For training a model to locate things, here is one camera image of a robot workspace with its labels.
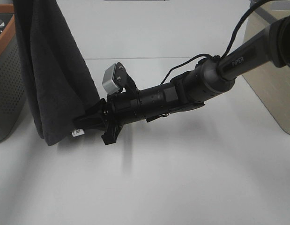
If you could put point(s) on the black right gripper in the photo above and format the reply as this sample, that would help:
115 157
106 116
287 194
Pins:
126 108

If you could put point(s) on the dark grey towel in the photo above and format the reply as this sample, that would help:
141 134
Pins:
57 81

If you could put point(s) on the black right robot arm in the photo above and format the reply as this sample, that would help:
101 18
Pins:
211 77

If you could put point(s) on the grey basket with orange rim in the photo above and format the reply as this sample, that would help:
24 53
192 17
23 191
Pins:
12 96

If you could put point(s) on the beige storage box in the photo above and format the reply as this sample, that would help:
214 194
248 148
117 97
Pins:
270 84

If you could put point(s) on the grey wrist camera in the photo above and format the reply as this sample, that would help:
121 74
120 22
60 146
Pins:
116 79

